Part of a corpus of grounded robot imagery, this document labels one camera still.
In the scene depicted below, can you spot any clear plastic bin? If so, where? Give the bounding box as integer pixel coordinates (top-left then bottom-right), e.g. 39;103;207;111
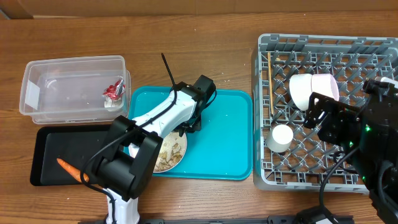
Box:
19;55;131;124

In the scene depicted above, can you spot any white bowl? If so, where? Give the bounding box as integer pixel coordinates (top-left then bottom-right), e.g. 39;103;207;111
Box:
289;73;312;111
311;73;340;101

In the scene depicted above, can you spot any teal plastic tray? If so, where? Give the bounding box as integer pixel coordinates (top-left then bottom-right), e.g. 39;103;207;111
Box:
123;86;253;180

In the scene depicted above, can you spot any plate with peanuts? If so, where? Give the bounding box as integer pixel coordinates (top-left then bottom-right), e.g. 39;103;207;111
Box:
132;132;187;174

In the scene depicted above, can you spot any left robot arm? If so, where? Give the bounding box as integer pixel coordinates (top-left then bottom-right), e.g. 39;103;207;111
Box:
81;75;217;223

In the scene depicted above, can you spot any white tissue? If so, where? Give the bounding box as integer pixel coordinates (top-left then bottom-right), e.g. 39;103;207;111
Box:
104;97;123;108

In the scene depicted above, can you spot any orange carrot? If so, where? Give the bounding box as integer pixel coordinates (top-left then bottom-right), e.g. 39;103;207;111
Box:
57;158;81;182

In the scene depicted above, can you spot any wooden chopstick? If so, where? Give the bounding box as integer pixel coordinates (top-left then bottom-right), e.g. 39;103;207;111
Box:
267;52;274;116

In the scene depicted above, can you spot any red snack wrapper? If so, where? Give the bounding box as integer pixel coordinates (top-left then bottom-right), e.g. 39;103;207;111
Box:
103;79;126;101

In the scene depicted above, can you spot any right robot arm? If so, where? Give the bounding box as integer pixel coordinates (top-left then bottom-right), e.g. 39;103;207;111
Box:
304;78;397;223

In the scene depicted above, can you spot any black plastic bin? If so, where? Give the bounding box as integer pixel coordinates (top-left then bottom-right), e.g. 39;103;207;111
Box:
30;124;110;186

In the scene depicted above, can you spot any grey dishwasher rack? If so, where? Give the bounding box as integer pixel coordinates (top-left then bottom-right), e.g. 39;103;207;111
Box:
251;34;397;191

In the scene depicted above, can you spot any white cup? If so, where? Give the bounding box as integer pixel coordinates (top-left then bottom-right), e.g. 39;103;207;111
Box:
266;124;294;153

